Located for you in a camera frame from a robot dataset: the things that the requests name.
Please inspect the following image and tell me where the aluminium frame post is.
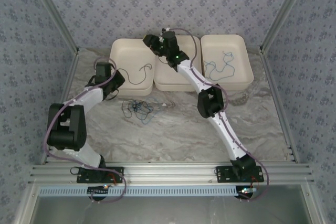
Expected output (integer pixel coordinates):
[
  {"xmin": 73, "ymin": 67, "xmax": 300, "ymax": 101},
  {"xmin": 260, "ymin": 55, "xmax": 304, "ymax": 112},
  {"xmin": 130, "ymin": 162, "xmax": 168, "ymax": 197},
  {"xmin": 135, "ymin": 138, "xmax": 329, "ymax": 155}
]
[
  {"xmin": 259, "ymin": 0, "xmax": 313, "ymax": 53},
  {"xmin": 27, "ymin": 0, "xmax": 80, "ymax": 56}
]

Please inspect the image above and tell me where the thin blue cable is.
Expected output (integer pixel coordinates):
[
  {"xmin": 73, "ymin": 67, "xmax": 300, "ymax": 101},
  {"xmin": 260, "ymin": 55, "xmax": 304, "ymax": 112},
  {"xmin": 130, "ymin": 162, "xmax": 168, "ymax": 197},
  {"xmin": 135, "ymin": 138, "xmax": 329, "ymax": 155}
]
[
  {"xmin": 204, "ymin": 61, "xmax": 236, "ymax": 82},
  {"xmin": 131, "ymin": 97, "xmax": 161, "ymax": 125},
  {"xmin": 204, "ymin": 50, "xmax": 235, "ymax": 74}
]

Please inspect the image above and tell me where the small circuit board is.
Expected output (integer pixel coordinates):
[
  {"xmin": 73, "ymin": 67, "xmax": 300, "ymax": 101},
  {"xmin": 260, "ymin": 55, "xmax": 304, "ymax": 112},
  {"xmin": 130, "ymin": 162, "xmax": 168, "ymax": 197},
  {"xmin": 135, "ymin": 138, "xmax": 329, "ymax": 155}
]
[
  {"xmin": 237, "ymin": 186, "xmax": 257, "ymax": 200},
  {"xmin": 87, "ymin": 185, "xmax": 110, "ymax": 196}
]

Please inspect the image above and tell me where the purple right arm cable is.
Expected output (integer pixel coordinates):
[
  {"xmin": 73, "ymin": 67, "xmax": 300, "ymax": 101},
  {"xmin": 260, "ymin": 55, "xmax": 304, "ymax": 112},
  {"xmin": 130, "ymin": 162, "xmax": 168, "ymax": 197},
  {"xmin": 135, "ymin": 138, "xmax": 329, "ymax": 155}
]
[{"xmin": 169, "ymin": 28, "xmax": 270, "ymax": 202}]

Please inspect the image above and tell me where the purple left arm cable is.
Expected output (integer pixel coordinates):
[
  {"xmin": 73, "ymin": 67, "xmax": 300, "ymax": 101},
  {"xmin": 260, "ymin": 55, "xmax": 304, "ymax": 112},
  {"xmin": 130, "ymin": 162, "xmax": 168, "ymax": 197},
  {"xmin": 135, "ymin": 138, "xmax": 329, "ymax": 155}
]
[{"xmin": 42, "ymin": 58, "xmax": 127, "ymax": 206}]

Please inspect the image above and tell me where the white rectangular tray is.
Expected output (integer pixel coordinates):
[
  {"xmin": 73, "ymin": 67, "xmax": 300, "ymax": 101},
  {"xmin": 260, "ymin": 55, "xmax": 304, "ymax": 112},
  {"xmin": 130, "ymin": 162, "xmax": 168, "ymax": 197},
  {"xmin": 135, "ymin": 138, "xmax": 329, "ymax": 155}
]
[
  {"xmin": 104, "ymin": 38, "xmax": 158, "ymax": 97},
  {"xmin": 200, "ymin": 34, "xmax": 255, "ymax": 91},
  {"xmin": 153, "ymin": 34, "xmax": 203, "ymax": 92}
]

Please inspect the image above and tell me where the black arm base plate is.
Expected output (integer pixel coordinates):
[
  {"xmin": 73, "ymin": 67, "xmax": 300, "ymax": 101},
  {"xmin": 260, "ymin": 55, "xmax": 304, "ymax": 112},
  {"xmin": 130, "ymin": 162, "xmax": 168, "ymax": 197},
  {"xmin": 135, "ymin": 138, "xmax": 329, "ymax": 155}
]
[
  {"xmin": 76, "ymin": 166, "xmax": 124, "ymax": 184},
  {"xmin": 215, "ymin": 165, "xmax": 265, "ymax": 184}
]

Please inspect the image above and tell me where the grey metal panel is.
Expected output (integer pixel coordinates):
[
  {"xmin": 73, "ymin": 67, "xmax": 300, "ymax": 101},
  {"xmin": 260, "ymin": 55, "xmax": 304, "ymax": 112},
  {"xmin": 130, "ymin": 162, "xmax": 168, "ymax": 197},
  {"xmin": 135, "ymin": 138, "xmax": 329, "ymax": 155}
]
[{"xmin": 14, "ymin": 185, "xmax": 325, "ymax": 224}]

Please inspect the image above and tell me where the aluminium mounting rail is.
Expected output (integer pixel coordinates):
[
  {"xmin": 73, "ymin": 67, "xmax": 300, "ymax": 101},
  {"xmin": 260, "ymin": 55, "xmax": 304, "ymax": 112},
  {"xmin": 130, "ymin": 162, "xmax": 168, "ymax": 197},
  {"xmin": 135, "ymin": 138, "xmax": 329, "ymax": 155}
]
[{"xmin": 28, "ymin": 161, "xmax": 315, "ymax": 186}]

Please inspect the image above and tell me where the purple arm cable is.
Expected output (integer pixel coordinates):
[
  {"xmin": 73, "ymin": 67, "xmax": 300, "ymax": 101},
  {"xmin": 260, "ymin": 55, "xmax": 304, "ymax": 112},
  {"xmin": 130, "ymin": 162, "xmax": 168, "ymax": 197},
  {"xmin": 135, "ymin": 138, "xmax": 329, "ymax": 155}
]
[
  {"xmin": 42, "ymin": 58, "xmax": 127, "ymax": 206},
  {"xmin": 169, "ymin": 28, "xmax": 270, "ymax": 202}
]

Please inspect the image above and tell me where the slotted pale blue cable duct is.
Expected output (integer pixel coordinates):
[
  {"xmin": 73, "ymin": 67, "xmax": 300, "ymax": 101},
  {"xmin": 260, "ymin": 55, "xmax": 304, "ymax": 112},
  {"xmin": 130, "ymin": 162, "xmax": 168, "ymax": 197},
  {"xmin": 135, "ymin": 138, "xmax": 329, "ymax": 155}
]
[{"xmin": 38, "ymin": 185, "xmax": 259, "ymax": 197}]

